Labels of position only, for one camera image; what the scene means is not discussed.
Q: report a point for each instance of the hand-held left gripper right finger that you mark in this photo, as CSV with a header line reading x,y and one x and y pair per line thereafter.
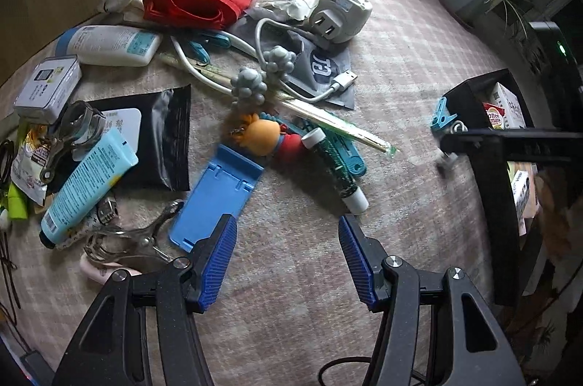
x,y
355,263

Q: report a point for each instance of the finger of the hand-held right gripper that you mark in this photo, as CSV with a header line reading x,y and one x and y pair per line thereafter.
x,y
524,144

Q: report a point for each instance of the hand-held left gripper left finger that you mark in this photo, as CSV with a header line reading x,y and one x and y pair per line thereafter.
x,y
218,263

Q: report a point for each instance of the white printed box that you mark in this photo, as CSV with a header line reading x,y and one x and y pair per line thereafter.
x,y
510,101

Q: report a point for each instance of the black storage box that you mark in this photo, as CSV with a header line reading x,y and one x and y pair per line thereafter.
x,y
496,208

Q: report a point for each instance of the blue plastic clip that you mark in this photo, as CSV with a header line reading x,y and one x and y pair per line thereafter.
x,y
442,116

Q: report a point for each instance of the checked cloth desktop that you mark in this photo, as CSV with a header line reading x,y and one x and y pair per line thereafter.
x,y
410,72

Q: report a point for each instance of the red white packet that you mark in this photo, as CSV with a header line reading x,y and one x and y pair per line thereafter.
x,y
494,117

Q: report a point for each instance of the small white carton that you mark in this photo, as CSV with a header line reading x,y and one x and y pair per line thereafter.
x,y
524,192

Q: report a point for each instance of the blue phone stand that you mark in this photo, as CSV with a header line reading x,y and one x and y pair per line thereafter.
x,y
214,195

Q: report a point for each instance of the large metal clip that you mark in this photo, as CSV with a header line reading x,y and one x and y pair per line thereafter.
x,y
132,238
75,126

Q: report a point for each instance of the green glitter tube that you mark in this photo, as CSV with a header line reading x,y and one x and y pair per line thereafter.
x,y
337,167

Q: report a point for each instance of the teal plastic tool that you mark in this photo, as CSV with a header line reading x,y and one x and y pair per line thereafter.
x,y
350,163

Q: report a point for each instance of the small pink tube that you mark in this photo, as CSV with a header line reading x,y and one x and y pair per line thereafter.
x,y
109,271

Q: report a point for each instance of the orange doll figurine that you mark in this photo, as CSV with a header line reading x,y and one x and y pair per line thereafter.
x,y
264,138

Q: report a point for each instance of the black packet white label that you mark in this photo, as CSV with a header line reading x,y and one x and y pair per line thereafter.
x,y
164,131

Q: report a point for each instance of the wrapped chopsticks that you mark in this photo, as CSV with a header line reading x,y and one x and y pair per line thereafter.
x,y
328,121

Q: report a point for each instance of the light blue tube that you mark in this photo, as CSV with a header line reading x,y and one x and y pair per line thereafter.
x,y
86,185

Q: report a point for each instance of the grey paw toy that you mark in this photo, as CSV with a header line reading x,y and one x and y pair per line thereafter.
x,y
248,88
280,63

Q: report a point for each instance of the blue foil packet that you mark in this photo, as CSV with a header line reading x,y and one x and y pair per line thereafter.
x,y
319,69

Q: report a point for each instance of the yellow white snack packet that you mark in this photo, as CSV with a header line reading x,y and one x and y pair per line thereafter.
x,y
32,158

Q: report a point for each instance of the small blue scissors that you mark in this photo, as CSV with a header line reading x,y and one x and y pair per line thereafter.
x,y
214,41

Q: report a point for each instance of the white power adapter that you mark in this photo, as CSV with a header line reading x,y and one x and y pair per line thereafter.
x,y
339,10

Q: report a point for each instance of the white tin box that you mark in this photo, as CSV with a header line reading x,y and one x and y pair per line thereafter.
x,y
48,88

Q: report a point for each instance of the white lotion bottle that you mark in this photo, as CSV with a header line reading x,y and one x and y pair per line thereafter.
x,y
104,45

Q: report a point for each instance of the white flat packet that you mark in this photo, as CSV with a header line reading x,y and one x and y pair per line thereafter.
x,y
287,1

